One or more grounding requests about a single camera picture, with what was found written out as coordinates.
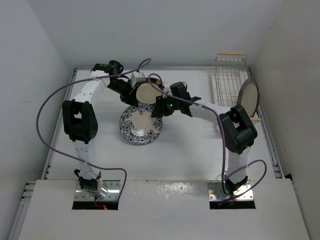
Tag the blue floral plate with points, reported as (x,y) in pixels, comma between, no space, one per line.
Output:
(137,125)

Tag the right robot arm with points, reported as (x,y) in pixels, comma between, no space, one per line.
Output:
(237,130)

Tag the grey rimmed cream plate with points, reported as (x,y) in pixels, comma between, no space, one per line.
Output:
(249,96)

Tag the metal base plate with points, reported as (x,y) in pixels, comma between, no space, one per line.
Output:
(216,193)
(108,191)

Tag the white drip tray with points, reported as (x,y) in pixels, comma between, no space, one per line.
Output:
(226,85)

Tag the black rimmed patterned plate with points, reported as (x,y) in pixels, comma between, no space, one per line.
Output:
(144,92)

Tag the white wire dish rack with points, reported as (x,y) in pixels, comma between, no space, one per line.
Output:
(235,61)

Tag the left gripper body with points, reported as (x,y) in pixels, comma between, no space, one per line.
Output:
(124,89)

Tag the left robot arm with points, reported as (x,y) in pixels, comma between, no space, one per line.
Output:
(81,125)

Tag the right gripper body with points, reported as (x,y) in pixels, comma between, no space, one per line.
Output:
(169,105)

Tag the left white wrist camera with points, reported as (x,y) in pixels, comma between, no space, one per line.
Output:
(137,78)

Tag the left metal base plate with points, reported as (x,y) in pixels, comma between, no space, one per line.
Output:
(108,191)

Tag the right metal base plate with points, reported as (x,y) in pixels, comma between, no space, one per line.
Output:
(216,193)

